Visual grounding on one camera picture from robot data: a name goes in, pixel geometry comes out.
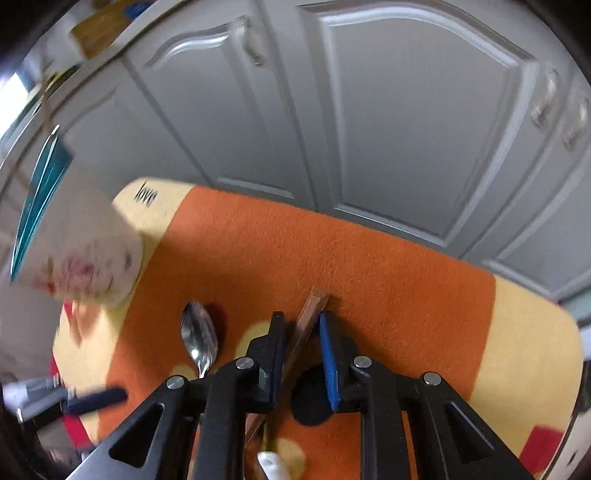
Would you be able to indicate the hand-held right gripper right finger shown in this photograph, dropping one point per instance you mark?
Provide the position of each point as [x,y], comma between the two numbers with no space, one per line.
[330,364]

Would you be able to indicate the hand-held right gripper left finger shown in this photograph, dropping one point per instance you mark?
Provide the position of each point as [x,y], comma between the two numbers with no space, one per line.
[272,360]

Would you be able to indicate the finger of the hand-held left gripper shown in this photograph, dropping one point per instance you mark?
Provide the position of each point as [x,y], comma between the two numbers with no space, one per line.
[92,399]

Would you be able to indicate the metal spoon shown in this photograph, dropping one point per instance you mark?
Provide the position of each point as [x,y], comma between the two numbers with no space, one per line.
[198,332]

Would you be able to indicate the white ceramic spoon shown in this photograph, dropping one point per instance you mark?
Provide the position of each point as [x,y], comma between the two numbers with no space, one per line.
[274,466]

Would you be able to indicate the white utensil holder teal lid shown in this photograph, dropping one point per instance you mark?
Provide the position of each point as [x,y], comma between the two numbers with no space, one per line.
[83,240]

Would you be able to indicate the orange red printed blanket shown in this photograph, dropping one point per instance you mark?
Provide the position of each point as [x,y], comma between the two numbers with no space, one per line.
[369,277]

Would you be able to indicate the grey cabinet door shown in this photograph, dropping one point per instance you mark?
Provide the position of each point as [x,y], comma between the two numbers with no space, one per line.
[531,221]
[115,129]
[207,115]
[415,115]

